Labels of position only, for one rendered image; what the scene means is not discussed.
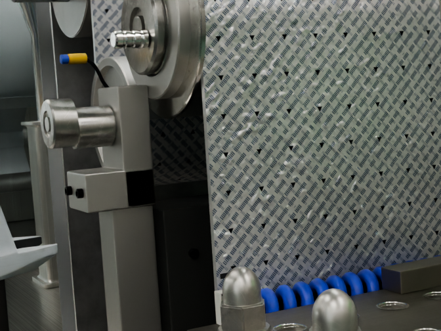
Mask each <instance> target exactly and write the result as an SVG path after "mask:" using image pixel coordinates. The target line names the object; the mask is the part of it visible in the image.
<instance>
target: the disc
mask: <svg viewBox="0 0 441 331"><path fill-rule="evenodd" d="M188 4H189V9H190V23H191V41H190V54H189V59H188V65H187V69H186V73H185V75H184V79H183V81H182V83H181V85H180V87H179V89H178V90H177V92H176V93H175V94H174V95H173V96H171V97H169V98H167V99H150V98H148V104H149V107H150V109H151V110H152V111H153V112H154V113H155V114H157V115H158V116H159V117H161V118H165V119H171V118H176V117H178V116H180V115H181V114H182V113H183V112H184V111H185V110H186V109H187V108H188V107H189V105H190V103H191V102H192V100H193V98H194V96H195V94H196V91H197V89H198V85H199V83H200V79H201V73H202V70H203V63H204V58H205V42H206V21H205V6H204V0H188Z"/></svg>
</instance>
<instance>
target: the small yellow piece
mask: <svg viewBox="0 0 441 331"><path fill-rule="evenodd" d="M87 62H88V63H89V64H90V65H91V66H92V67H93V68H94V70H95V71H96V73H97V75H98V77H99V79H100V81H101V83H102V84H103V86H104V87H109V86H108V85H107V83H106V82H105V81H104V78H103V77H102V74H101V73H100V70H99V69H98V67H97V66H96V64H95V63H94V62H93V61H92V60H91V59H89V58H87V55H86V54H85V53H74V54H67V55H60V63H61V64H86V63H87Z"/></svg>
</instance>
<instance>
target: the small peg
mask: <svg viewBox="0 0 441 331"><path fill-rule="evenodd" d="M149 40H150V38H149V35H148V32H147V30H139V31H138V30H131V31H129V30H123V31H121V30H114V31H113V32H112V34H111V37H110V41H111V44H112V47H113V48H115V49H121V48H124V49H130V48H131V47H132V48H133V49H134V48H139V47H140V48H147V47H148V44H149Z"/></svg>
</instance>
